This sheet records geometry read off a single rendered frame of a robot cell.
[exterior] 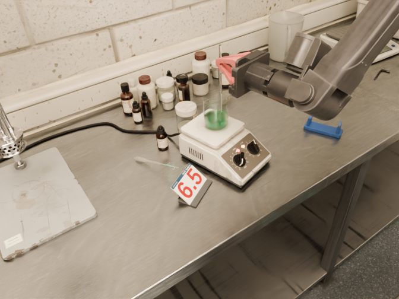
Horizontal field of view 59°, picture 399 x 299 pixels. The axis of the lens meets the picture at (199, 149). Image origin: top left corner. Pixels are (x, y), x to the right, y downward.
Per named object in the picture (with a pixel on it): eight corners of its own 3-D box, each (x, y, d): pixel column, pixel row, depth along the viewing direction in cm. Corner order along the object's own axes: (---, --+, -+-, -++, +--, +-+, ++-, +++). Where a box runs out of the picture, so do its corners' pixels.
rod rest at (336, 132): (342, 131, 97) (345, 121, 95) (339, 139, 95) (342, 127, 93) (306, 123, 102) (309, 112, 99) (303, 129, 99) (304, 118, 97)
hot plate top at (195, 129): (246, 126, 88) (246, 123, 88) (216, 150, 81) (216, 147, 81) (209, 110, 95) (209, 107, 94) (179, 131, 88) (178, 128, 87)
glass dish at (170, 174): (182, 184, 84) (181, 178, 83) (160, 182, 85) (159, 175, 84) (187, 169, 89) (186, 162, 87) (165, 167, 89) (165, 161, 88)
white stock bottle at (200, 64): (209, 87, 120) (208, 57, 113) (192, 87, 121) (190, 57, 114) (211, 79, 125) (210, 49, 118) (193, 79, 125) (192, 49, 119)
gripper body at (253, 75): (229, 66, 67) (260, 78, 63) (262, 49, 73) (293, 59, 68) (229, 96, 71) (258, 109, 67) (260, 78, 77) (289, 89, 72)
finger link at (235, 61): (208, 50, 73) (243, 63, 68) (231, 39, 77) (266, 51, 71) (209, 79, 77) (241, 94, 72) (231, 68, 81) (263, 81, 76)
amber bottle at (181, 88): (190, 98, 115) (189, 73, 110) (190, 104, 112) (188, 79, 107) (179, 98, 115) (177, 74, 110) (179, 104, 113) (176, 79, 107)
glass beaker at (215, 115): (215, 138, 84) (215, 108, 79) (198, 127, 88) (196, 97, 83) (236, 126, 88) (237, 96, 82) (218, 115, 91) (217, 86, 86)
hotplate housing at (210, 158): (271, 161, 89) (274, 136, 84) (241, 190, 82) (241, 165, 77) (205, 130, 101) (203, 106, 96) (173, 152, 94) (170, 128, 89)
